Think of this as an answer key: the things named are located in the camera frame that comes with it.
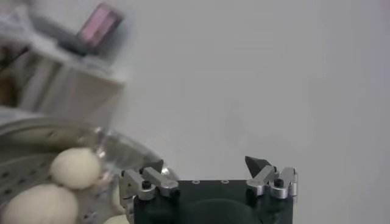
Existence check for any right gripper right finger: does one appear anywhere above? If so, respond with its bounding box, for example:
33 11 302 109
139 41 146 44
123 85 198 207
244 155 299 200

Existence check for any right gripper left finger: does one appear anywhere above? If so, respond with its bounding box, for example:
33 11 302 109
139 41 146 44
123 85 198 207
118 158 180 202

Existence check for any white steamed baozi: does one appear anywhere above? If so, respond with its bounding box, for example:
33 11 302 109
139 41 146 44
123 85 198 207
49 147 102 190
103 212 132 224
0 183 79 224

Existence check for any perforated steel steamer basket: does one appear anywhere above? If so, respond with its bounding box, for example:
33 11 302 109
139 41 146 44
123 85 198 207
0 117 180 224

